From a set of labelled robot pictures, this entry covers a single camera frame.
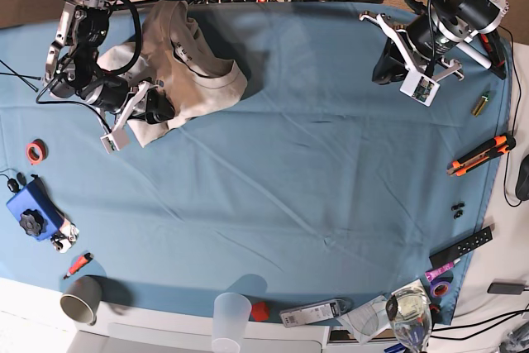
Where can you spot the purple tape roll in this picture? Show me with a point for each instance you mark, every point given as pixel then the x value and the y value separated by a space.
pixel 439 288

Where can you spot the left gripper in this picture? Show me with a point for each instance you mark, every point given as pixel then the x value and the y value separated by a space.
pixel 402 62

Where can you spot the small black clips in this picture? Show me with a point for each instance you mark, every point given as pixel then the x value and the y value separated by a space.
pixel 457 210

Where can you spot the red tape roll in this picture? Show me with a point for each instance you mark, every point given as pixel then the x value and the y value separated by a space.
pixel 36 151

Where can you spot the small red object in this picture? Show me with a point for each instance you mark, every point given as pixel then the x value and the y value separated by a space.
pixel 260 312

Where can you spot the teal tablecloth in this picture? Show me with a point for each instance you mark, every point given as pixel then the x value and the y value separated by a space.
pixel 318 184

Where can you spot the packaged tool in blister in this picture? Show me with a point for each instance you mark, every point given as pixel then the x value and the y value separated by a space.
pixel 315 312

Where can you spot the black phone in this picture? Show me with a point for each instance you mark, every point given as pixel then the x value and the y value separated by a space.
pixel 504 288

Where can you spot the wine glass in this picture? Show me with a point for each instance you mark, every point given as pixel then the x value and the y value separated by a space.
pixel 409 316

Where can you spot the black remote control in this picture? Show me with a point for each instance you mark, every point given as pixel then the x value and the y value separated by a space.
pixel 462 247

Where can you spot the translucent plastic cup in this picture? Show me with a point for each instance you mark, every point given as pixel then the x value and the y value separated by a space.
pixel 230 318

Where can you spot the red marker pen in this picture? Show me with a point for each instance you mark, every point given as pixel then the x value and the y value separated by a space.
pixel 79 263

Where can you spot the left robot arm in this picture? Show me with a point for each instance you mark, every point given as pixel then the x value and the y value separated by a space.
pixel 441 24

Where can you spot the purple pen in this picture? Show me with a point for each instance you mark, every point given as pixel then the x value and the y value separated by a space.
pixel 443 273

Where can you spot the orange black utility knife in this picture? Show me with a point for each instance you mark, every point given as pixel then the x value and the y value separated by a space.
pixel 489 150

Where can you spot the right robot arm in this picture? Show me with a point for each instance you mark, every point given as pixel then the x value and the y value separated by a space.
pixel 73 76

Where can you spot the black white small toy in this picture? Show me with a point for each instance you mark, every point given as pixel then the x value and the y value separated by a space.
pixel 65 238

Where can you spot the black computer mouse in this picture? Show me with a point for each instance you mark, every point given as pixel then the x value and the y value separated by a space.
pixel 522 185

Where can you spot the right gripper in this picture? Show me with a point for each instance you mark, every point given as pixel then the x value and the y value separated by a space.
pixel 115 96

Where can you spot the blue box with black knob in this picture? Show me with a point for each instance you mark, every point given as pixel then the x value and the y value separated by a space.
pixel 34 211

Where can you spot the white marker pen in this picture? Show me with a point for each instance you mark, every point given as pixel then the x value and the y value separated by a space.
pixel 474 54

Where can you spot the beige T-shirt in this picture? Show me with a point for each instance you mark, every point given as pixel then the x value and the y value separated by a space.
pixel 176 57

